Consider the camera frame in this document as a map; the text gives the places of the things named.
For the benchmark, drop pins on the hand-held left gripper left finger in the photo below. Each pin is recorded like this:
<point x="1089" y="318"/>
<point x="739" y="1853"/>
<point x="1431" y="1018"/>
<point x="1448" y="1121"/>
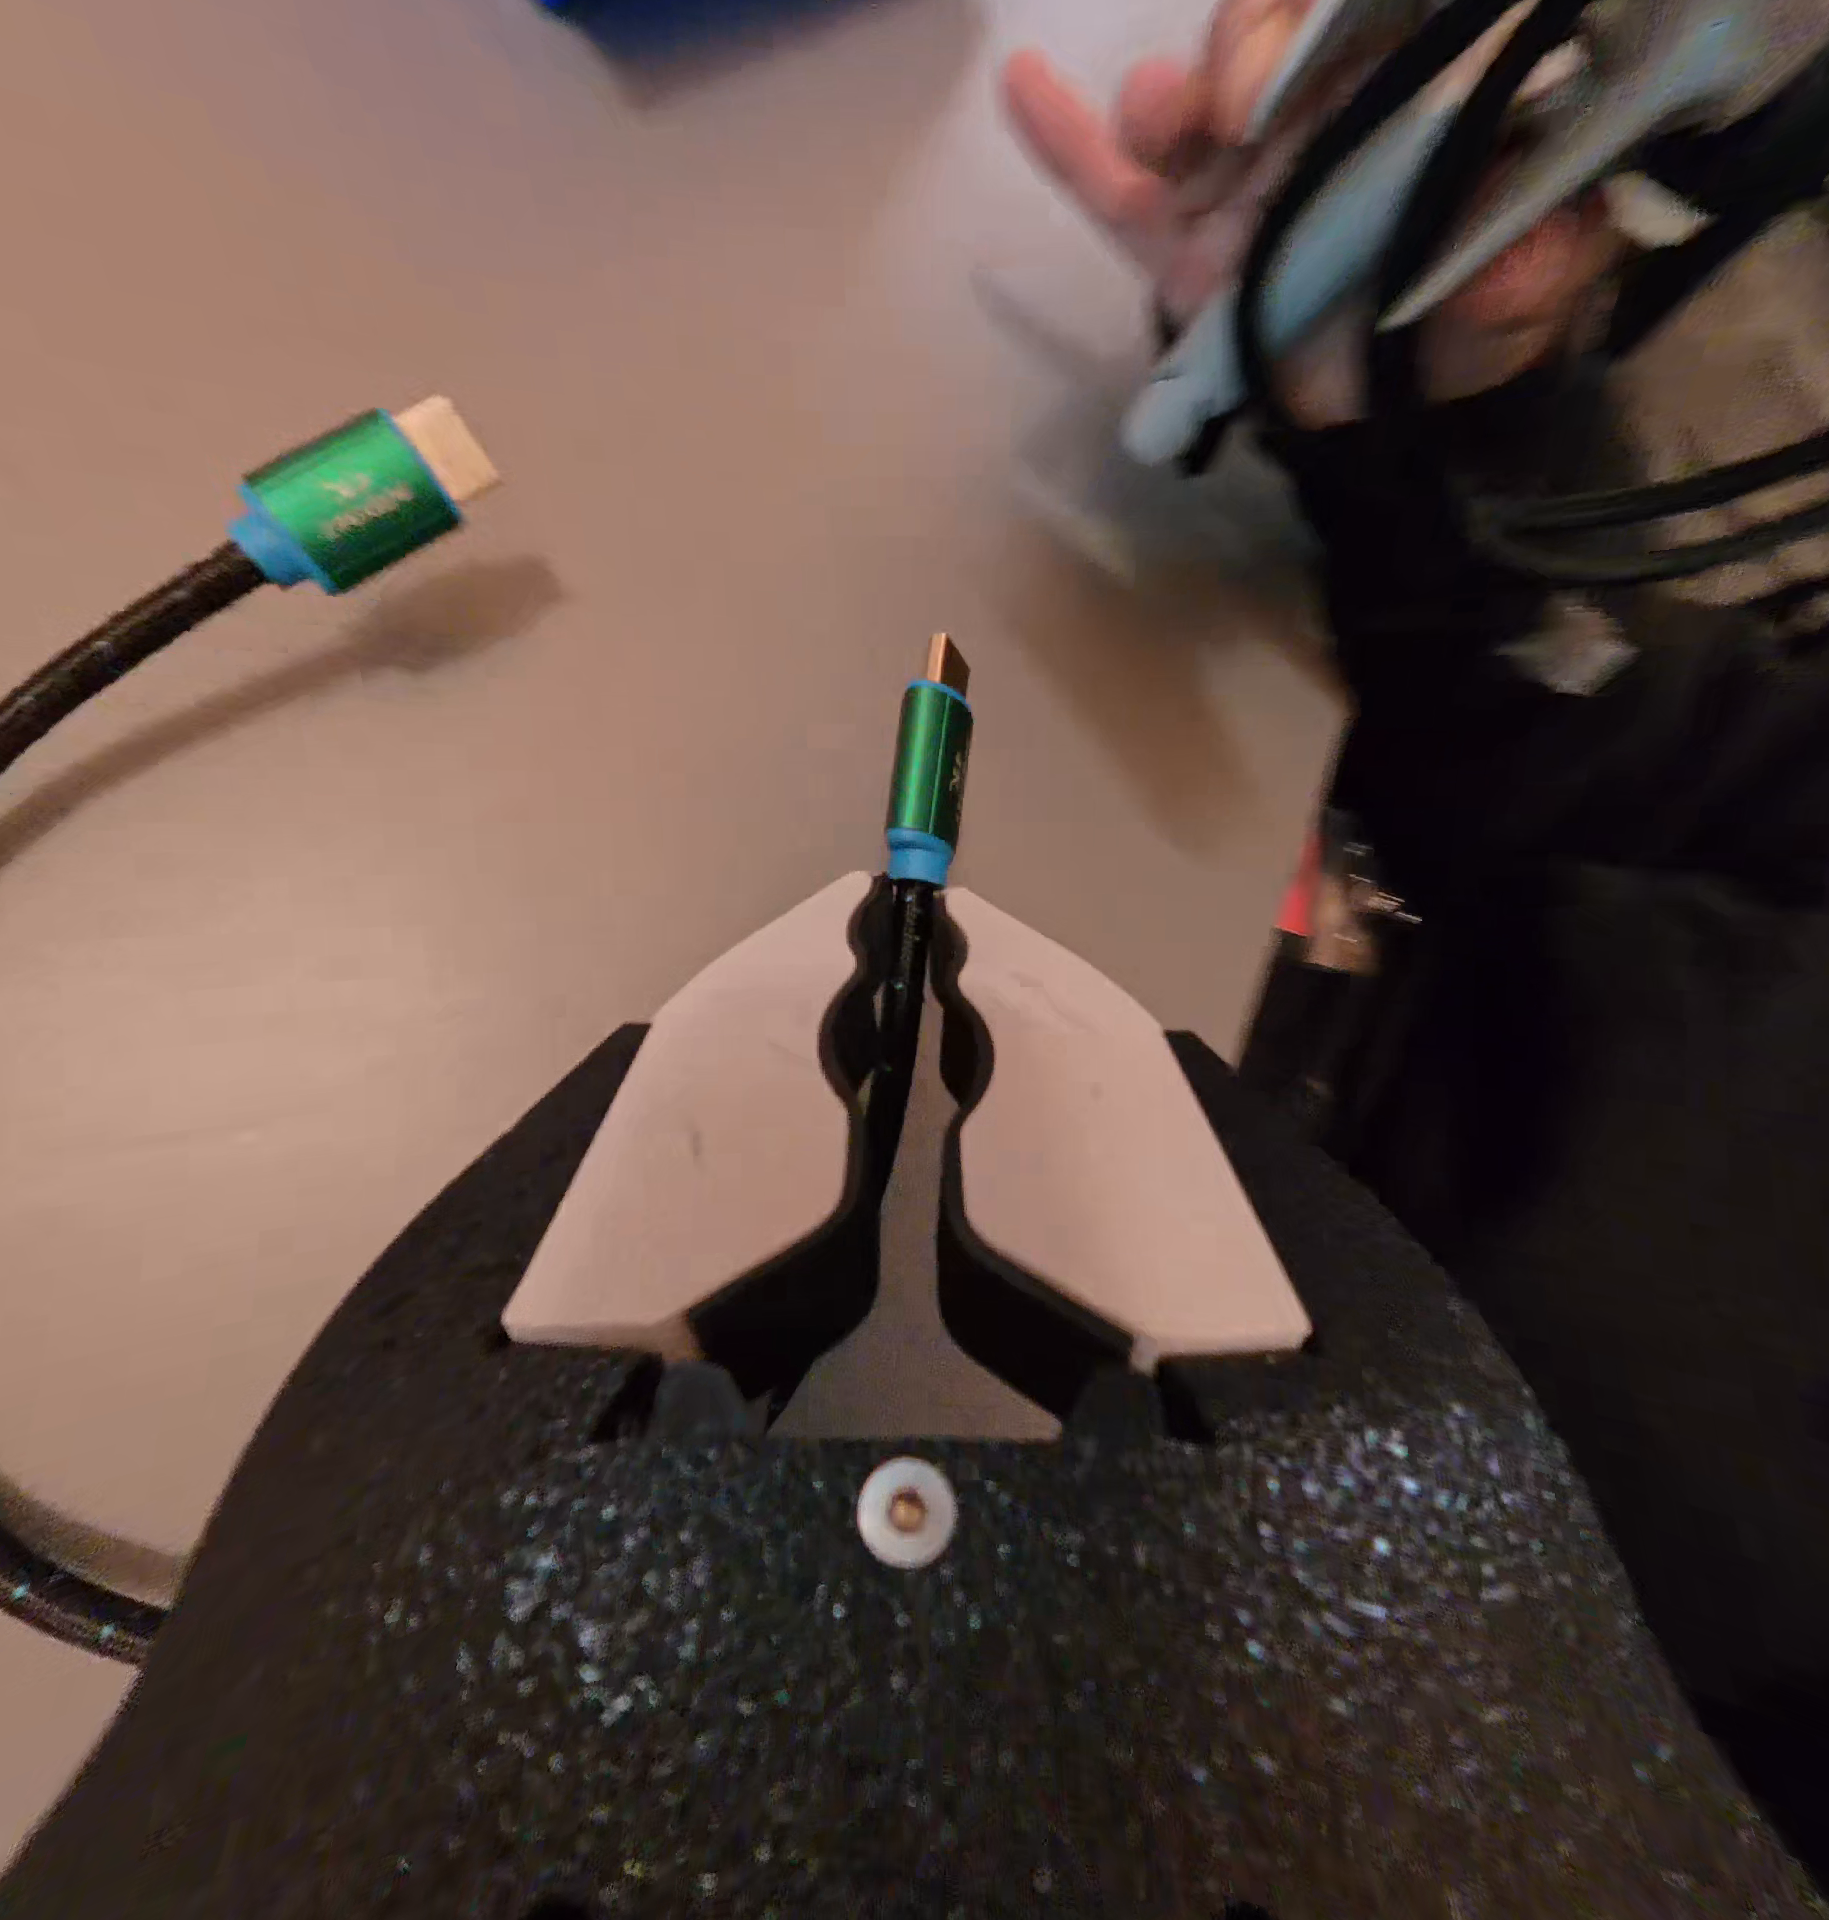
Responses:
<point x="690" y="1170"/>

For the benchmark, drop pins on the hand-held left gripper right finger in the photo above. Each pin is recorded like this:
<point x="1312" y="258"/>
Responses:
<point x="1124" y="1185"/>

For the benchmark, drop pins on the blue plastic bin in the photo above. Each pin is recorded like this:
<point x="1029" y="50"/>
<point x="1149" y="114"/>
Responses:
<point x="750" y="12"/>

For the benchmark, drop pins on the person's right forearm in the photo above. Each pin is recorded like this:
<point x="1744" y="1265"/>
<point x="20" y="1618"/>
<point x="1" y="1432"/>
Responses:
<point x="1424" y="676"/>

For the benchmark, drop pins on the person's right hand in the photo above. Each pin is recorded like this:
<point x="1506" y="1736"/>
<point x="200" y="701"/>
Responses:
<point x="1185" y="196"/>

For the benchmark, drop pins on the person's black jacket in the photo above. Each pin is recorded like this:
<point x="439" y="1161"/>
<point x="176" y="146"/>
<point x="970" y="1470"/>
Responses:
<point x="1680" y="1351"/>

